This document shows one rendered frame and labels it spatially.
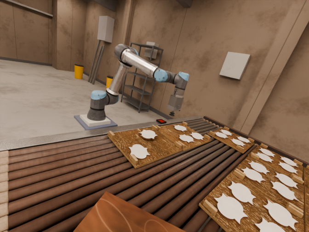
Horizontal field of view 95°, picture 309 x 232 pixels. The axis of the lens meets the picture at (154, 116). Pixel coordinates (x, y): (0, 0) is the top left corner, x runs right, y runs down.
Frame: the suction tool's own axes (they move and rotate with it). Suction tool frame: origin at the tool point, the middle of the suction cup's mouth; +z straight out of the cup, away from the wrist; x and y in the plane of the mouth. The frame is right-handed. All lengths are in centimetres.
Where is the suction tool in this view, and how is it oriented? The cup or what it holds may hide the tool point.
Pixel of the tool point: (171, 114)
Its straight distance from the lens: 108.8
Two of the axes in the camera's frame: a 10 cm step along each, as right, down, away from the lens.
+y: 7.1, -0.7, 7.0
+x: -6.6, -4.1, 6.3
